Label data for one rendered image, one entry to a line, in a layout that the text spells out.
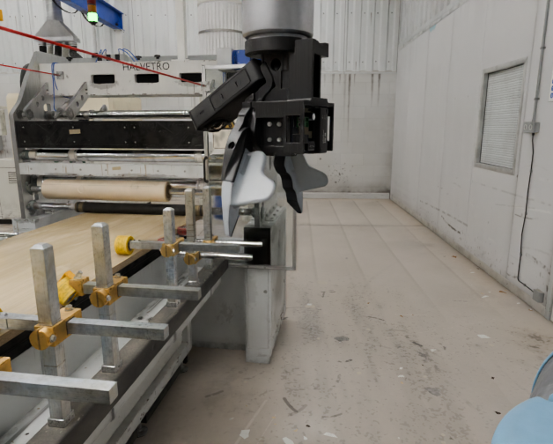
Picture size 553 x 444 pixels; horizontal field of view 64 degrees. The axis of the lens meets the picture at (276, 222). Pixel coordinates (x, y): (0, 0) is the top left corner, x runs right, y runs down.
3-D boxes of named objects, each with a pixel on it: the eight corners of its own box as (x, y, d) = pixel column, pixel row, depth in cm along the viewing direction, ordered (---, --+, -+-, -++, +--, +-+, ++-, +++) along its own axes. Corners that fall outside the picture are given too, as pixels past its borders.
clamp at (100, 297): (130, 291, 139) (129, 276, 138) (107, 308, 126) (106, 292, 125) (112, 290, 140) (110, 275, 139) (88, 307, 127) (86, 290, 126)
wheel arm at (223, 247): (239, 251, 181) (239, 242, 180) (238, 253, 177) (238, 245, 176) (125, 246, 188) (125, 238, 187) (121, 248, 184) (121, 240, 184)
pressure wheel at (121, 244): (124, 245, 180) (129, 258, 185) (131, 232, 186) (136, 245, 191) (110, 244, 181) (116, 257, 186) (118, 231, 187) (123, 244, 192)
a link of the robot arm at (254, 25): (226, -5, 45) (270, 11, 51) (228, 43, 46) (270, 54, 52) (291, -18, 41) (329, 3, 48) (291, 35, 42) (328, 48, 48)
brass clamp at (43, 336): (84, 326, 115) (83, 307, 114) (52, 351, 102) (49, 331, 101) (63, 324, 116) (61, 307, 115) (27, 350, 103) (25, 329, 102)
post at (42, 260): (72, 423, 113) (52, 241, 103) (64, 432, 110) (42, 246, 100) (60, 421, 114) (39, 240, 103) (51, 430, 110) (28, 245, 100)
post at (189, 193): (198, 288, 210) (194, 188, 200) (195, 291, 207) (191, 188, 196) (191, 287, 210) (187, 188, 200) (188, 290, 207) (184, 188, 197)
